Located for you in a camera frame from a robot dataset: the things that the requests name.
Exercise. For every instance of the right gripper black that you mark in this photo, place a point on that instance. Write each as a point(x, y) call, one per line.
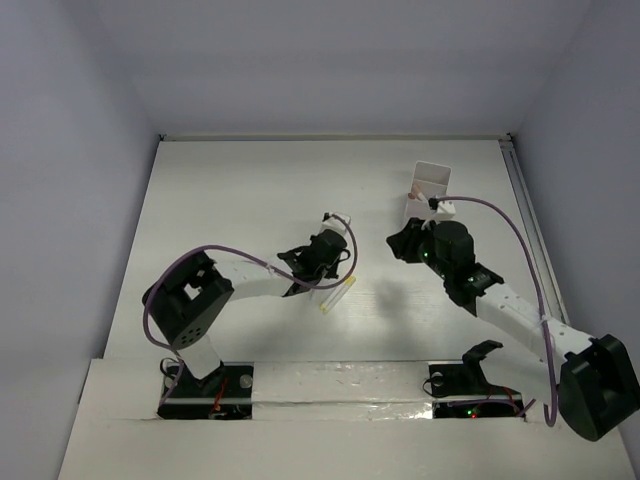
point(403, 242)

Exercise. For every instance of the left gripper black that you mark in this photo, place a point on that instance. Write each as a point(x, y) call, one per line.
point(304, 257)

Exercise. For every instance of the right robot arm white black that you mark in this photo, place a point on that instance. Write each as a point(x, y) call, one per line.
point(587, 381)

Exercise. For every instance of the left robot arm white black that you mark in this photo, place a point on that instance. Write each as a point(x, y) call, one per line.
point(187, 301)

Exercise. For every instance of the white divided organizer box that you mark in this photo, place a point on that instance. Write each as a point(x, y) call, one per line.
point(433, 179)

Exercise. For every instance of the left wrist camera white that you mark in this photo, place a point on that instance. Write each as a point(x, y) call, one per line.
point(337, 222)

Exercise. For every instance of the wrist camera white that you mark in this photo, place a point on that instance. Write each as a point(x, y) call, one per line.
point(440, 210)
point(337, 222)

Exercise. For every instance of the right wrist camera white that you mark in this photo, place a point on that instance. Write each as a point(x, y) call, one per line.
point(440, 210)

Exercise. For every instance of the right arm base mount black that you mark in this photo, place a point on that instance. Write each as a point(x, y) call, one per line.
point(460, 390)

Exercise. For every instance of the aluminium rail right edge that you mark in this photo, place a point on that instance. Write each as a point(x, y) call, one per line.
point(541, 260)

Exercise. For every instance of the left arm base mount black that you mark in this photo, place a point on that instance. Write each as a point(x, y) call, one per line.
point(226, 394)

